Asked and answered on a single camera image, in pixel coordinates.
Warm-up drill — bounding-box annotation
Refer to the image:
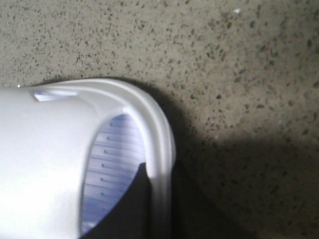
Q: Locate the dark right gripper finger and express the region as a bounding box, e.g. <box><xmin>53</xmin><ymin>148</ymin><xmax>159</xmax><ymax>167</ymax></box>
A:
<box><xmin>83</xmin><ymin>163</ymin><xmax>151</xmax><ymax>239</ymax></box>

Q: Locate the blue slipper with triangular hole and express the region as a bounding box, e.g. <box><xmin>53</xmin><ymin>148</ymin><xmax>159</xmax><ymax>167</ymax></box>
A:
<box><xmin>0</xmin><ymin>78</ymin><xmax>176</xmax><ymax>239</ymax></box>

